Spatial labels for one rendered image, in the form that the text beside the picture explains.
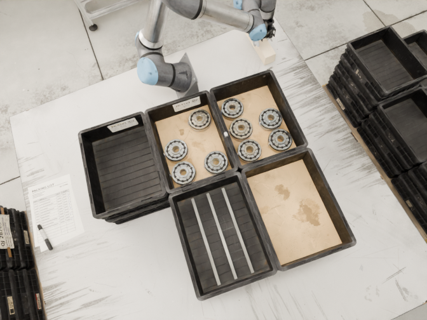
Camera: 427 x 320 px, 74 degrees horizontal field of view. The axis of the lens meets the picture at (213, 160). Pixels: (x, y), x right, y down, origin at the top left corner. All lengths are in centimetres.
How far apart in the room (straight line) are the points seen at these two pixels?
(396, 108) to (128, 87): 162
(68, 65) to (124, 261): 201
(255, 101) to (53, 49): 221
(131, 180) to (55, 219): 44
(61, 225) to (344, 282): 128
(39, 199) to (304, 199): 124
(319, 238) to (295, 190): 21
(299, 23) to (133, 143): 200
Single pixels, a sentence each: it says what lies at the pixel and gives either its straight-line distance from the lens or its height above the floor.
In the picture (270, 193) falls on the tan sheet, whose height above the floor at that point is 83.
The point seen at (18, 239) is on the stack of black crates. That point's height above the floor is 26.
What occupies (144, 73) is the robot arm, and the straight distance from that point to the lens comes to 140.
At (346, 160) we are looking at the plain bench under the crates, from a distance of 148.
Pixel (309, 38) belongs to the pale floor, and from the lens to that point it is 279.
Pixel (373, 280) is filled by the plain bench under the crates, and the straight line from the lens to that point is 143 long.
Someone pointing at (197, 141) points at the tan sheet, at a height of 83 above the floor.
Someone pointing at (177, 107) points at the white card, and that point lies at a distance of 132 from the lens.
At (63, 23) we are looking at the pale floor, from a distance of 331.
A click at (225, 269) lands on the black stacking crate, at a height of 83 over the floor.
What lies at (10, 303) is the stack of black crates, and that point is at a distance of 201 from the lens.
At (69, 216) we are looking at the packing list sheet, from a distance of 153.
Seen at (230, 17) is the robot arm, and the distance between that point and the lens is 122.
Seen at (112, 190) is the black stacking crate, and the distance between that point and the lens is 132.
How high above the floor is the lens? 201
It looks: 70 degrees down
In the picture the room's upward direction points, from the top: 11 degrees counter-clockwise
